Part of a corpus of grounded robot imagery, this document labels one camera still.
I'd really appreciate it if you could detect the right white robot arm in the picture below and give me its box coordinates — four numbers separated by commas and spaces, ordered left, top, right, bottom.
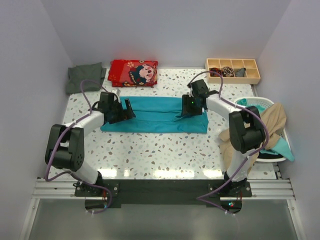
181, 79, 269, 197

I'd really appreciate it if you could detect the teal t shirt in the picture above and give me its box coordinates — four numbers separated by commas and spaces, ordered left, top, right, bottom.
100, 96, 209, 134
234, 98, 296, 161

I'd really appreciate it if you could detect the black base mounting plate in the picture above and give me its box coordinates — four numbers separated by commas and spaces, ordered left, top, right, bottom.
73, 179, 253, 213

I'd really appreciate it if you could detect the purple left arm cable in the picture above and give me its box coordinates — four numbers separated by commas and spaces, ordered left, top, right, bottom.
44, 79, 112, 214

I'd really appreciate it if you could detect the patterned rolled sock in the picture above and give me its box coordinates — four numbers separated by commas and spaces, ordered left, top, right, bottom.
221, 66, 234, 78

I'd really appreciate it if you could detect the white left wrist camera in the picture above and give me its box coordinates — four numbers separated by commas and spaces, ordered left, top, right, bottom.
111, 88, 121, 103

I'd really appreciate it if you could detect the red cartoon folded cloth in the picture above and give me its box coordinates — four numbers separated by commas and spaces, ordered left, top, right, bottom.
107, 59, 158, 87

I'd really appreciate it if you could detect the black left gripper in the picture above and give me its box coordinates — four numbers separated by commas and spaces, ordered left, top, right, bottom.
109, 99, 135, 125

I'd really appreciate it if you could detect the orange black rolled sock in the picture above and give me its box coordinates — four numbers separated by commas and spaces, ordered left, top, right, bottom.
209, 67, 223, 77

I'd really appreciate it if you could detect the white plastic laundry basket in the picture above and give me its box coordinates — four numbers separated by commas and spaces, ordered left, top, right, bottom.
232, 96, 292, 163

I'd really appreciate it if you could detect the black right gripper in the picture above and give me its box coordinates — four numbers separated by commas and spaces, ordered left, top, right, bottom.
181, 94, 202, 117

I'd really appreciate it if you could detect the beige t shirt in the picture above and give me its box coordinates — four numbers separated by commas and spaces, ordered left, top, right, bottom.
219, 103, 295, 169

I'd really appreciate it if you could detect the aluminium frame rail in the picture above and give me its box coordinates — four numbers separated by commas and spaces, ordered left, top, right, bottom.
32, 179, 295, 200

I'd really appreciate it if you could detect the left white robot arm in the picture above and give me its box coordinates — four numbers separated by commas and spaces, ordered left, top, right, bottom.
44, 92, 136, 196

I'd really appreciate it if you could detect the folded grey t shirt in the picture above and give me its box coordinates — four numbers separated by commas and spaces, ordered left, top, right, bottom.
65, 62, 107, 95

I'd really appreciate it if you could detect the wooden compartment box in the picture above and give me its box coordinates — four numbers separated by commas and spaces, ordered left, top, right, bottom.
205, 58, 261, 85

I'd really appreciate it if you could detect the grey rolled sock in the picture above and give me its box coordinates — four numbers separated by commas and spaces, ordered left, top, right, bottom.
234, 67, 246, 78

